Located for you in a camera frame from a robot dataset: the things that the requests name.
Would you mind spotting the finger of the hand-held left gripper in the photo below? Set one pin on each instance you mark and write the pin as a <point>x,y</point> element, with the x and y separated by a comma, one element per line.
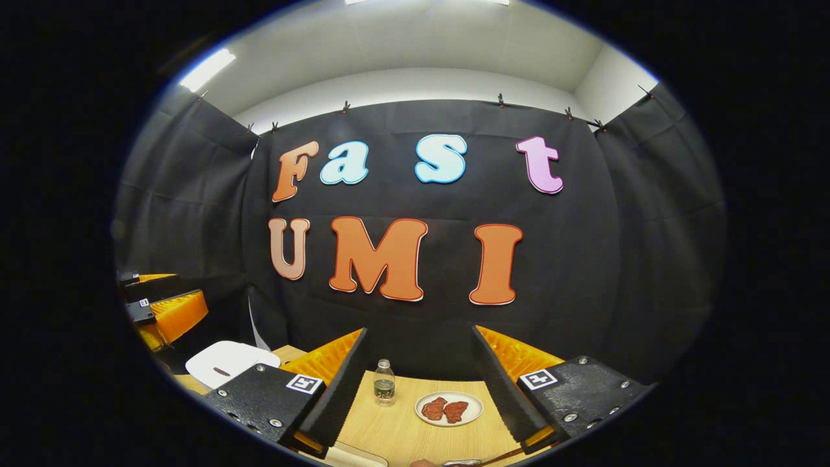
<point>175,318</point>
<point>152,287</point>

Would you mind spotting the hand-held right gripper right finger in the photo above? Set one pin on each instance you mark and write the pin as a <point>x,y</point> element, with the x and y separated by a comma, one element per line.
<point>502,395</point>

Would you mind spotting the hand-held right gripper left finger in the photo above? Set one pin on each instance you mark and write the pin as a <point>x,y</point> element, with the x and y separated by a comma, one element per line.
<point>337,399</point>

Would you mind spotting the brown wooden spoon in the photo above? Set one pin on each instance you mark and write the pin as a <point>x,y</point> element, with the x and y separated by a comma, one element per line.
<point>506,455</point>

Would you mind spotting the white rice cooker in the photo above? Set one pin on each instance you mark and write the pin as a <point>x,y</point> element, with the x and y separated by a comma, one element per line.
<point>224,360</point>

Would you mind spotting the clear plastic rice container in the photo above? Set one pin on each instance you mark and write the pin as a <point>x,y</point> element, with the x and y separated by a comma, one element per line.
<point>356,457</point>

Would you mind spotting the white round plate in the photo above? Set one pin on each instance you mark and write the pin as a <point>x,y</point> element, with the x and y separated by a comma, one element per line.
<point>473,405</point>

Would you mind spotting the clear plastic water bottle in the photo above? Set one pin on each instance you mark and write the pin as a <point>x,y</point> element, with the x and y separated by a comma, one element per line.
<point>384,389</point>

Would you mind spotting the red meat slice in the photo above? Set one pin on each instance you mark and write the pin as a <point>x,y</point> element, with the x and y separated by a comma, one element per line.
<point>433,408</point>
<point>456,411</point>

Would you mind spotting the ceiling light panel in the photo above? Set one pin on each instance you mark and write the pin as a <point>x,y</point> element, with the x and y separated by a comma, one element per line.
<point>207,69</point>

